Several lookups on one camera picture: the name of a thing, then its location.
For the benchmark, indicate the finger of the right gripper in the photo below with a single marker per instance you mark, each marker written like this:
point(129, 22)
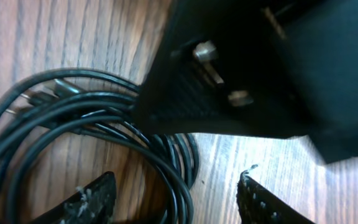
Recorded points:
point(224, 67)

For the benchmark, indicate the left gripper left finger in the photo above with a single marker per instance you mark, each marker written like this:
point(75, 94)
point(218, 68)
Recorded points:
point(92, 204)

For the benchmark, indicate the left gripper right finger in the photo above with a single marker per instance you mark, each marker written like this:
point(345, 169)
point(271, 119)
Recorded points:
point(257, 205)

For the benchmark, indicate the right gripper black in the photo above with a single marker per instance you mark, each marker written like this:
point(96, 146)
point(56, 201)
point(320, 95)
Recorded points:
point(320, 49)

